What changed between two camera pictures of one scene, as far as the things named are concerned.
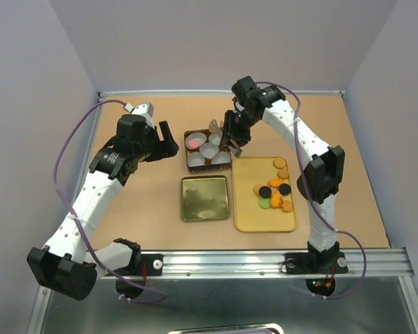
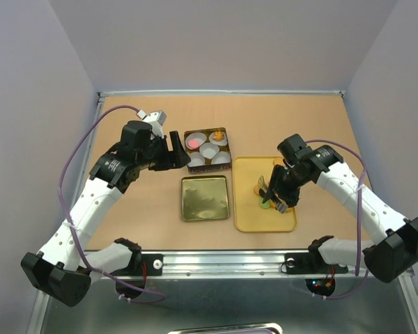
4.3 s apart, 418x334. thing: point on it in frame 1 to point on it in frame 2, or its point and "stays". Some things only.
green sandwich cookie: x=265 y=202 stays
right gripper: x=240 y=138 to x=290 y=197
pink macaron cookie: x=194 y=143 stays
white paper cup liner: x=209 y=149 stays
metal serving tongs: x=215 y=128 to x=279 y=203
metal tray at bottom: x=268 y=328 stays
